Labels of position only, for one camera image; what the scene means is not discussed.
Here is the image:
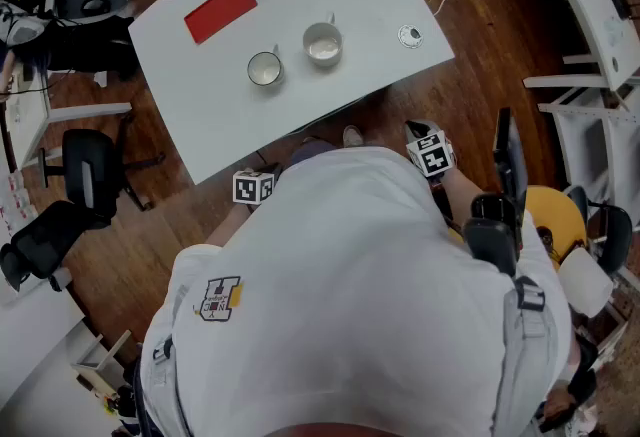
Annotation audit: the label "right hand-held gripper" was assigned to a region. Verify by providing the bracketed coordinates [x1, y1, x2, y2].
[403, 119, 457, 179]

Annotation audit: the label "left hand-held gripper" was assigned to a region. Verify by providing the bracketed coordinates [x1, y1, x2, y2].
[232, 165, 282, 205]

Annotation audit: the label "dark-rimmed white cup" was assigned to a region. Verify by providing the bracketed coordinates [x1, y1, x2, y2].
[246, 44, 287, 88]

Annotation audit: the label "ribbed white cup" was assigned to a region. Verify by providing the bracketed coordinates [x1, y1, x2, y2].
[301, 12, 346, 69]

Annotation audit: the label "person's right forearm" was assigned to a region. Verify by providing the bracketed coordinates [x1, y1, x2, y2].
[439, 169, 484, 229]

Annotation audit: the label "person's left forearm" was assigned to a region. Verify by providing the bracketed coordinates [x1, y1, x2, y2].
[203, 202, 261, 249]

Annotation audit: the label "person's dark shorts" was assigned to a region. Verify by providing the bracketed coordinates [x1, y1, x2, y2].
[289, 137, 337, 169]

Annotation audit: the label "black chest monitor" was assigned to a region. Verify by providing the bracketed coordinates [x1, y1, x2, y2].
[492, 107, 530, 221]

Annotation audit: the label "person's light shoe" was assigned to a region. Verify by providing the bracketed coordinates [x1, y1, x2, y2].
[342, 124, 366, 149]

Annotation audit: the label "white round table grommet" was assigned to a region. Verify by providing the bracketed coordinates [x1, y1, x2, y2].
[397, 23, 426, 50]

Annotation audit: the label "person's white shirt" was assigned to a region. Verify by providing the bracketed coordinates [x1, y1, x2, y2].
[139, 147, 574, 437]

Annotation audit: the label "yellow chair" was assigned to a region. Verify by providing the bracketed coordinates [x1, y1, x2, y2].
[524, 184, 589, 272]

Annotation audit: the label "red tray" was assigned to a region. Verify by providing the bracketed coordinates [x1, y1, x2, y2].
[183, 0, 259, 46]

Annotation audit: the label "white chair seat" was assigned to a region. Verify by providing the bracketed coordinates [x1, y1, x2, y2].
[556, 248, 616, 319]

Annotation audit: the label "black mesh office chair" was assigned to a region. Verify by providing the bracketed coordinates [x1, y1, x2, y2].
[0, 199, 112, 294]

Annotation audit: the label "white work desk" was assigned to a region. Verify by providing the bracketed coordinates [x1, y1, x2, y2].
[7, 72, 134, 169]

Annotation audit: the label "black monitor mount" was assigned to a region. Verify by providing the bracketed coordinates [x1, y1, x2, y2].
[462, 192, 525, 279]

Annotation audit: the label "white wire rack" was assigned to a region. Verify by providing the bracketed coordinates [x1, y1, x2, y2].
[522, 74, 640, 207]

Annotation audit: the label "grey backpack strap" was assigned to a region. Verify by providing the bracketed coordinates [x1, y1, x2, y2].
[492, 274, 559, 437]

